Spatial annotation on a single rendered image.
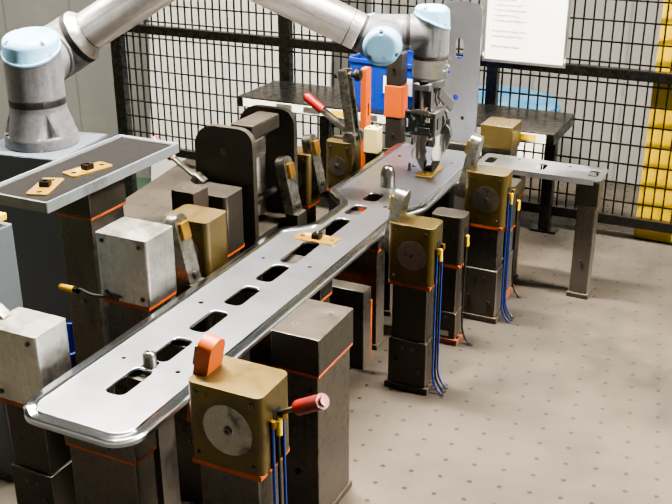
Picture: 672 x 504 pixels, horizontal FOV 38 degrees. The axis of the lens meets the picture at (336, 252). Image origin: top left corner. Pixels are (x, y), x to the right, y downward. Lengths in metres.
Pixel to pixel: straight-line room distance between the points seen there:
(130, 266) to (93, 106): 3.89
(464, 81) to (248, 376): 1.33
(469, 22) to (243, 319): 1.12
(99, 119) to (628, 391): 3.95
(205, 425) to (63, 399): 0.21
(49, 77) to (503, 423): 1.13
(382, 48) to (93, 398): 0.93
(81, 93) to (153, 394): 4.20
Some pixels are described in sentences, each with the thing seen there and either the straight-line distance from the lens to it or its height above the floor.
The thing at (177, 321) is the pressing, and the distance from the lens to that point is 1.55.
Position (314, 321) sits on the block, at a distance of 1.46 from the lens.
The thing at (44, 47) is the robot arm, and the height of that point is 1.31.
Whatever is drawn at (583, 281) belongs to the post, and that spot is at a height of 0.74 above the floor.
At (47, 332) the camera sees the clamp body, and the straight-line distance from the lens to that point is 1.43.
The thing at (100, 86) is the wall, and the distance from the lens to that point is 5.40.
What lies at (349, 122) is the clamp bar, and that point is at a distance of 2.25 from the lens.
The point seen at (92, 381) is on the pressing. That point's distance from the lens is 1.41.
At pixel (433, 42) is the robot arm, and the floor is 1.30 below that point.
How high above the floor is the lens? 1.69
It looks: 23 degrees down
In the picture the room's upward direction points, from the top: straight up
